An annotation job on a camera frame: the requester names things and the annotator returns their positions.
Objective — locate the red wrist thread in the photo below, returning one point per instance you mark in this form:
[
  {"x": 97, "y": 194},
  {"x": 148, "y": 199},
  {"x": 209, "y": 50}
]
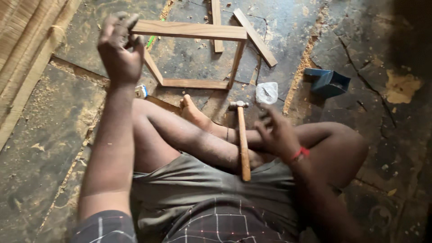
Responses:
[{"x": 300, "y": 152}]

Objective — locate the clear plastic bag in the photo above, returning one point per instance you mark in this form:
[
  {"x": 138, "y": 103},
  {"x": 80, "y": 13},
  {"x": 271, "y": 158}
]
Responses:
[{"x": 266, "y": 92}]

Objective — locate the dark plaid shirt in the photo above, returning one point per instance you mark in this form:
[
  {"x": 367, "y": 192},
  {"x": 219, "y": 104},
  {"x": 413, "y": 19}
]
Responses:
[{"x": 222, "y": 226}]

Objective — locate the black ankle thread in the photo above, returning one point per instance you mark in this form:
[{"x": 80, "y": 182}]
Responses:
[{"x": 227, "y": 134}]

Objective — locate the person's leg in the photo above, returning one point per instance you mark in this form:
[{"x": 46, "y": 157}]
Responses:
[
  {"x": 334, "y": 148},
  {"x": 189, "y": 138}
]

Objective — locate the person's left fingers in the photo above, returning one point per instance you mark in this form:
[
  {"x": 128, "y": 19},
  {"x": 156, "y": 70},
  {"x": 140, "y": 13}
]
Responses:
[{"x": 123, "y": 25}]

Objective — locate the person's left hand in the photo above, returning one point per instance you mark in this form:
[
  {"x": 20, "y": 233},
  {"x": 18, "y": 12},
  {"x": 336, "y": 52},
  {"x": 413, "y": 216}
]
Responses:
[{"x": 119, "y": 57}]

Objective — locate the short wooden strip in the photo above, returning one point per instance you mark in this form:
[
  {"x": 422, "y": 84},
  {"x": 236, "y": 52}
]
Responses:
[{"x": 217, "y": 20}]

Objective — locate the person's right fingers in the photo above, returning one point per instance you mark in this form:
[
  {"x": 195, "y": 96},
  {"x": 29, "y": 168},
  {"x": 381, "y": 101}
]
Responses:
[{"x": 268, "y": 121}]

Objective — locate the small white blue container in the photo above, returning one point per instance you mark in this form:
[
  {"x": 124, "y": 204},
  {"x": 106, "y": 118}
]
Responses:
[{"x": 141, "y": 91}]

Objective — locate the long wooden strip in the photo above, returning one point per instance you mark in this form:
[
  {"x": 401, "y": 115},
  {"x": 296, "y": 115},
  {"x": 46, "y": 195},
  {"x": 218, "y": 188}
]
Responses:
[{"x": 255, "y": 37}]

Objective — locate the blue cardboard box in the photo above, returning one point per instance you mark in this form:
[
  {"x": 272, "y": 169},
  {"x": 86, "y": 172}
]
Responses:
[{"x": 327, "y": 82}]

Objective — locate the green pencil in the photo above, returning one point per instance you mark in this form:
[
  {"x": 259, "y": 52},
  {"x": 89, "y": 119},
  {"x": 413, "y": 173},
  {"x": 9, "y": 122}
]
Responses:
[{"x": 150, "y": 41}]

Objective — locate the stack of wooden boards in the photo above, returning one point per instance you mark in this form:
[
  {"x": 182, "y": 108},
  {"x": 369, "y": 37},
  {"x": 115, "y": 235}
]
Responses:
[{"x": 23, "y": 50}]

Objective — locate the rectangular wooden frame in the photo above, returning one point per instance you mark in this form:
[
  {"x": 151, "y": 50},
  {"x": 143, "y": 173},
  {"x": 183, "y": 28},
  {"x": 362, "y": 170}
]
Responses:
[{"x": 189, "y": 29}]

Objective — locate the person's right leg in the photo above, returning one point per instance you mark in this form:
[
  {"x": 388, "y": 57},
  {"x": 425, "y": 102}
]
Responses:
[{"x": 334, "y": 148}]

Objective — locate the person's left leg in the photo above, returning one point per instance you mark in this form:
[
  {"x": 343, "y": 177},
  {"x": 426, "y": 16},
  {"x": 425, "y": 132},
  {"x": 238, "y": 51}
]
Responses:
[{"x": 189, "y": 138}]

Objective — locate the person's right hand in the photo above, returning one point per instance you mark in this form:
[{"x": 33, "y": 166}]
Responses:
[{"x": 281, "y": 140}]

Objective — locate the grey shorts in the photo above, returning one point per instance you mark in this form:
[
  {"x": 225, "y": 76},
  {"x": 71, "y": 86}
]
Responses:
[{"x": 202, "y": 189}]

